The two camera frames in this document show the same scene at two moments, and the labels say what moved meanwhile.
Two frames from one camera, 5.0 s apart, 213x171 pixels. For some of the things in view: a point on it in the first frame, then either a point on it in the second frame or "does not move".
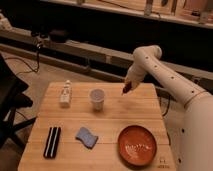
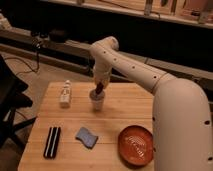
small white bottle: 65,98 does not move
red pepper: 128,86 -> 99,88
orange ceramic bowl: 136,146 does not move
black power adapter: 59,36 does not move
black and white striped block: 52,143 does not move
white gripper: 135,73 -> 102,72
